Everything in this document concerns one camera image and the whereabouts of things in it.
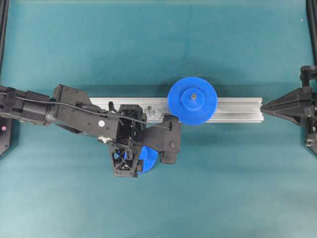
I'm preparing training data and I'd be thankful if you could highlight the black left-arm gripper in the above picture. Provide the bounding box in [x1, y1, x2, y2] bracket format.
[109, 104, 146, 178]

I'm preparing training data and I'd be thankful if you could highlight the black right frame bar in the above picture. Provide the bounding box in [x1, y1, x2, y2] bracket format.
[306, 0, 317, 65]

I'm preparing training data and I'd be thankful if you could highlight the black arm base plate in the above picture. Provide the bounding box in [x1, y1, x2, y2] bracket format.
[0, 118, 12, 156]

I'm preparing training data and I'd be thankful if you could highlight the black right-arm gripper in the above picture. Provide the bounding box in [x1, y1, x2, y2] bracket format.
[261, 65, 317, 149]

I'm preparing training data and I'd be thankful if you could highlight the silver aluminium extrusion rail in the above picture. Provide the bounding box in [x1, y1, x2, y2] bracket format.
[90, 97, 264, 123]

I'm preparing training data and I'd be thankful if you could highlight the black camera cable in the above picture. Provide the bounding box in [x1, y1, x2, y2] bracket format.
[0, 91, 174, 130]

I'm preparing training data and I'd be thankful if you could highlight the black left frame bar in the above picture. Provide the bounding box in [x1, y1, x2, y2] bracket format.
[0, 0, 10, 69]

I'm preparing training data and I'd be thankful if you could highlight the black frame bar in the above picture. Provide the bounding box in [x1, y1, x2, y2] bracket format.
[0, 0, 10, 69]
[306, 0, 317, 65]

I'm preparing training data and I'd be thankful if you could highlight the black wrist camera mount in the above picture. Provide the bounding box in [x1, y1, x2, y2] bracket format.
[136, 115, 182, 164]

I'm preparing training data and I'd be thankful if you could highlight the large blue gear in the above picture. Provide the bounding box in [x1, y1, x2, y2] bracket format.
[167, 77, 218, 126]

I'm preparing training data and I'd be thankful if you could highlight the small blue gear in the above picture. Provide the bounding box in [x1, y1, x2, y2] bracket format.
[137, 146, 159, 175]

